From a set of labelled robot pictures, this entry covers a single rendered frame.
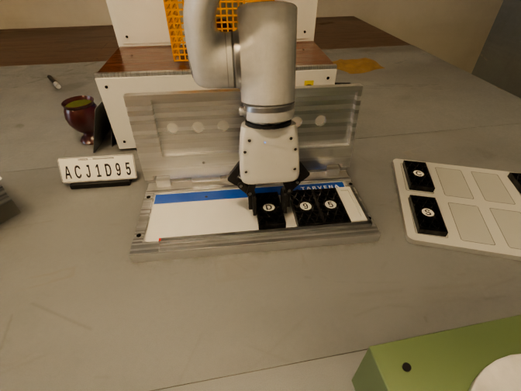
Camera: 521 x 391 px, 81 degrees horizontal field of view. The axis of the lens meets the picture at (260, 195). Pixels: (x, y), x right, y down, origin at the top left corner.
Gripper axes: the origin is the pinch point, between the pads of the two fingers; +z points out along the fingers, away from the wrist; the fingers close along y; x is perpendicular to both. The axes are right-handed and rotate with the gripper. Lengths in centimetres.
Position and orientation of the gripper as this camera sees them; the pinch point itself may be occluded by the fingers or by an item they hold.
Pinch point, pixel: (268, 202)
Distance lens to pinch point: 57.0
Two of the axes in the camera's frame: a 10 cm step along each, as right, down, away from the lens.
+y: 9.9, -0.7, 0.8
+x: -1.1, -4.7, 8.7
